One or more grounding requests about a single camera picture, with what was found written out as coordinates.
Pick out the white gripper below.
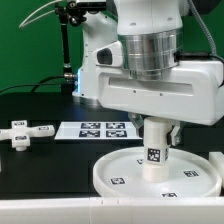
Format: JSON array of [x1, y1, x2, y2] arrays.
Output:
[[97, 61, 224, 146]]

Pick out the white round table top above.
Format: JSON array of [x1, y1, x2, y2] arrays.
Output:
[[93, 147, 222, 198]]

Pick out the white cross-shaped table base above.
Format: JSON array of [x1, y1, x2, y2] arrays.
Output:
[[0, 120, 55, 152]]

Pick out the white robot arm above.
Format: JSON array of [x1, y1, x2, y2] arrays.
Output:
[[92, 0, 224, 149]]

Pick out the white block at right edge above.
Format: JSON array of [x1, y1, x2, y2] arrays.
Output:
[[209, 152, 224, 186]]

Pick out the white marker tag sheet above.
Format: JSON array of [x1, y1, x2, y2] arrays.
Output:
[[55, 122, 139, 140]]

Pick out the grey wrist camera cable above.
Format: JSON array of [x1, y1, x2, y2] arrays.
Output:
[[186, 0, 224, 68]]

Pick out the white front rail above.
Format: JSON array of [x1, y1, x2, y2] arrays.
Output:
[[0, 197, 224, 224]]

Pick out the black cable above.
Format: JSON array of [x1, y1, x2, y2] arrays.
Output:
[[0, 75, 68, 95]]

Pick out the white cables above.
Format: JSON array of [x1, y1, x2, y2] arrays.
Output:
[[18, 0, 64, 29]]

